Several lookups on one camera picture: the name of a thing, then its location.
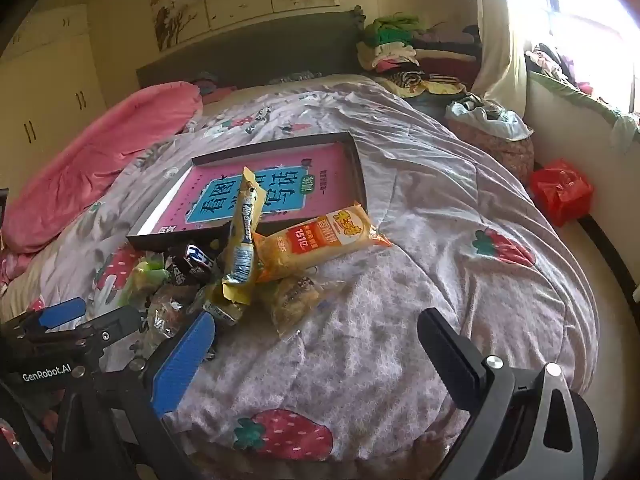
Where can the small colourful clothes bundle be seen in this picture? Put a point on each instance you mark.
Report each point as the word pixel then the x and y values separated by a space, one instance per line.
pixel 210 87

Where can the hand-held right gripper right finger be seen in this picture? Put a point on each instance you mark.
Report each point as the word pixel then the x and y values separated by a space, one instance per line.
pixel 445 350

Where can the orange snack packet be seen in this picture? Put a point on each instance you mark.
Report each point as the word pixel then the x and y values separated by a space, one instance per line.
pixel 320 240

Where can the heap of clothes on sill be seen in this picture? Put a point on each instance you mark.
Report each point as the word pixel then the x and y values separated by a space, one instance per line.
pixel 570 75

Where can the pink quilt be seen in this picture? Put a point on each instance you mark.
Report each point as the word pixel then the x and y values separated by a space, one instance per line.
pixel 100 160

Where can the red plastic bag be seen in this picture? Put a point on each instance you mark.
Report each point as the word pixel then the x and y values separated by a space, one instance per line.
pixel 560 192

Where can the shallow grey box tray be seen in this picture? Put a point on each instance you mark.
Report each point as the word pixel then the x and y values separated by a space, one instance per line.
pixel 160 240

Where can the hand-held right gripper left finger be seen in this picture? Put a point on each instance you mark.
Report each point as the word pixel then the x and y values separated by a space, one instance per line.
pixel 182 365

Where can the clear cookie packet green label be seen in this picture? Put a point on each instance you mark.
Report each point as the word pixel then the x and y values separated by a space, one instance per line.
pixel 300 300

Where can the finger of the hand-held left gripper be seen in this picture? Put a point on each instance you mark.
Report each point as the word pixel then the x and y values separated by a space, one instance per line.
pixel 115 327
pixel 62 312

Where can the small dark candy packet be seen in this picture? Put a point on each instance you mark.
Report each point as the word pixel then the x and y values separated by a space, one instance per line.
pixel 176 271

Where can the grey patterned pillow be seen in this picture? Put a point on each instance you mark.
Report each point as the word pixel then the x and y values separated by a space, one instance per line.
pixel 295 79

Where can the pink book with blue title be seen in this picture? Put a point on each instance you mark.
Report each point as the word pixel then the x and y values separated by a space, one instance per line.
pixel 320 175

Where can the long yellow snack packet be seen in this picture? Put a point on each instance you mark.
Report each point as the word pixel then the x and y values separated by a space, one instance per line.
pixel 245 240

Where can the cream curtain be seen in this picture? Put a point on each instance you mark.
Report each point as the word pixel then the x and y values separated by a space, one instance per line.
pixel 502 50

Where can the clear packet with gold label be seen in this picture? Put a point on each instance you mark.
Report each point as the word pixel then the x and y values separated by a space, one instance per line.
pixel 167 310

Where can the dark chocolate bar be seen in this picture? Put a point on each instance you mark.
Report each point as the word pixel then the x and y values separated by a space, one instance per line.
pixel 199 256

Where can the stack of folded clothes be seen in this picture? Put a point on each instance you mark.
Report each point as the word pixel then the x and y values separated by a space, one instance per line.
pixel 400 55

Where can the grey bed headboard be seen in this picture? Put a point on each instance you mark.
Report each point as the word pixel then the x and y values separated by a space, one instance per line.
pixel 260 50

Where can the green and yellow snack packet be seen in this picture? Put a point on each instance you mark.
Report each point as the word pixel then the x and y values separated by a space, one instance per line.
pixel 142 277

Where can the pink patterned basket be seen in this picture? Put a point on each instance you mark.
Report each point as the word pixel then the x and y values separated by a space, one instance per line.
pixel 500 155

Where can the cream wardrobe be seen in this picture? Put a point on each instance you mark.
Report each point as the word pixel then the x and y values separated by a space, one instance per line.
pixel 50 85

